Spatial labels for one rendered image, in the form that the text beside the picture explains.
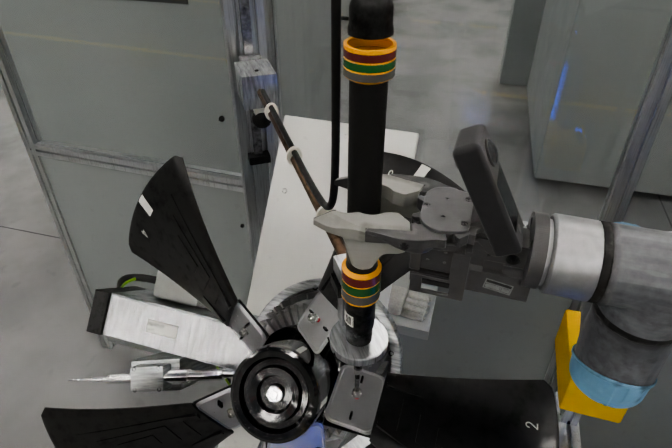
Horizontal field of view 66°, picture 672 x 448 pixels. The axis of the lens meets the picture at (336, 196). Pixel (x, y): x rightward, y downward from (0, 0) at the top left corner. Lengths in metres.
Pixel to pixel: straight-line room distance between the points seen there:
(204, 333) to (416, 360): 1.00
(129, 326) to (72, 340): 1.63
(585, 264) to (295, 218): 0.60
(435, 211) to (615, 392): 0.25
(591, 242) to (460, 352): 1.25
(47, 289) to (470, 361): 2.04
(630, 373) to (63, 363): 2.26
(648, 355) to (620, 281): 0.09
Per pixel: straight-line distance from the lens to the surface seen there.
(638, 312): 0.52
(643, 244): 0.50
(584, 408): 1.04
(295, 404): 0.69
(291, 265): 0.96
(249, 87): 1.05
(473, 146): 0.43
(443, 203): 0.50
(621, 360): 0.56
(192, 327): 0.92
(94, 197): 1.88
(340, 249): 0.62
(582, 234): 0.49
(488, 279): 0.52
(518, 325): 1.60
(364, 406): 0.73
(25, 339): 2.71
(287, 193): 0.98
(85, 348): 2.55
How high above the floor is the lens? 1.79
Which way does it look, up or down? 34 degrees down
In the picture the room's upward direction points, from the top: straight up
